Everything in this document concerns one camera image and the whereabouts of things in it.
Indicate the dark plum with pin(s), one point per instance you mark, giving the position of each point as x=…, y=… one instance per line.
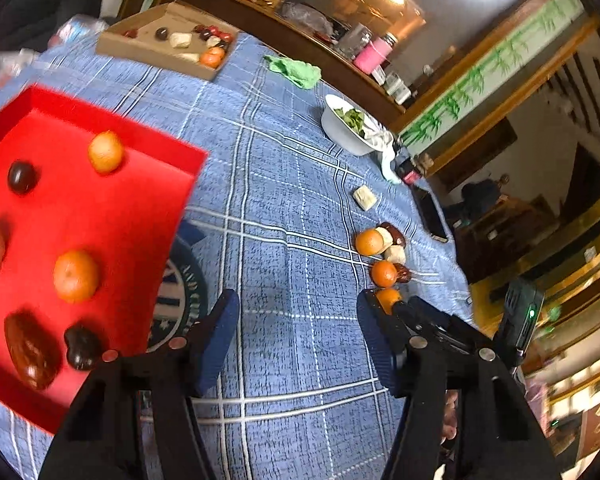
x=22, y=177

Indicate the brown cardboard box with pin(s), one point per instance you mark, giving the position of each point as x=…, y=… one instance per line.
x=174, y=37

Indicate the person in background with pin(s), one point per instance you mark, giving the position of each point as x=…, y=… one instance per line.
x=480, y=197

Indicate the dark cherry fruit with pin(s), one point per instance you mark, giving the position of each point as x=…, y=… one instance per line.
x=84, y=349

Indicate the wooden sideboard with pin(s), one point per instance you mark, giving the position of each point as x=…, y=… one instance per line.
x=291, y=40

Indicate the yellow-brown orange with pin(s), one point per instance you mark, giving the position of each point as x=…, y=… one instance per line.
x=76, y=276

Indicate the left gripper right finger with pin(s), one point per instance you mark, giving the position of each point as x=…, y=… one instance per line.
x=386, y=337

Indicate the dark red date small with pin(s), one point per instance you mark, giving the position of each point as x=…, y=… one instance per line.
x=403, y=275

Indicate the right hand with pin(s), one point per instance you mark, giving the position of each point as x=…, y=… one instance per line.
x=449, y=426

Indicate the clear glass jar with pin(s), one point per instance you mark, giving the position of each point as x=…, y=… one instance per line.
x=354, y=41

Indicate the cream block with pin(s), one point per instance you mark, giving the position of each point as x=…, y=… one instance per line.
x=364, y=197

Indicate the white round block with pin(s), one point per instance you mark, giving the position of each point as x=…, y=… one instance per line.
x=387, y=239

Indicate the white bowl with greens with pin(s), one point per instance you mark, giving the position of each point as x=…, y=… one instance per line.
x=352, y=128

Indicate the black smartphone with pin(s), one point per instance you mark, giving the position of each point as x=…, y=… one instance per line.
x=429, y=214

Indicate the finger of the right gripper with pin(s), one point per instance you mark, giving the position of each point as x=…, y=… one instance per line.
x=415, y=318

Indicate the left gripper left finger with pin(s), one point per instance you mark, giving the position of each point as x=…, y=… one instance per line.
x=209, y=341

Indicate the pink tumbler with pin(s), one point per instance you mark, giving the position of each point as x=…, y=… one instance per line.
x=375, y=53

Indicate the small orange mandarin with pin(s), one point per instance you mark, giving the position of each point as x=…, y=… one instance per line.
x=387, y=298

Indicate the white sock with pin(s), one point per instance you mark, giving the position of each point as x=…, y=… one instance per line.
x=389, y=152

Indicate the white cube block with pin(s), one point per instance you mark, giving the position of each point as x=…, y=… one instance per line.
x=395, y=254

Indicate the red plastic tray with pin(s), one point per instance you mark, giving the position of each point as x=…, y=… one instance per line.
x=90, y=203

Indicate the green cloth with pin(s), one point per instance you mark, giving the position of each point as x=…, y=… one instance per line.
x=303, y=75

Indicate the dark jar red label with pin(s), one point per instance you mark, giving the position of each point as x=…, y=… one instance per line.
x=407, y=171

